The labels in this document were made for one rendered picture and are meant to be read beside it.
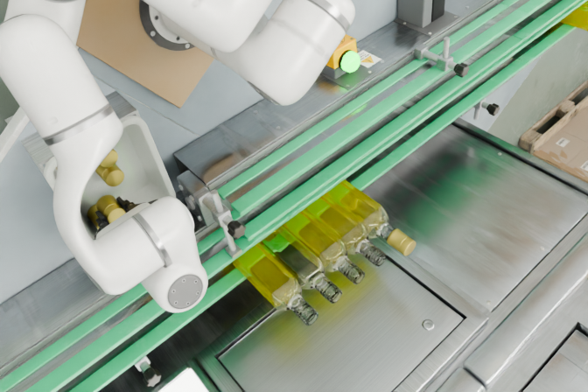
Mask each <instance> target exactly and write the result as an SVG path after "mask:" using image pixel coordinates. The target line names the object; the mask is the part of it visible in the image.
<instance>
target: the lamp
mask: <svg viewBox="0 0 588 392"><path fill-rule="evenodd" d="M360 63H361V58H360V56H359V54H357V53H356V52H354V51H352V50H346V51H344V52H343V53H342V54H341V56H340V58H339V68H340V69H342V70H344V71H347V72H349V73H351V72H354V71H355V70H357V68H358V67H359V65H360Z"/></svg>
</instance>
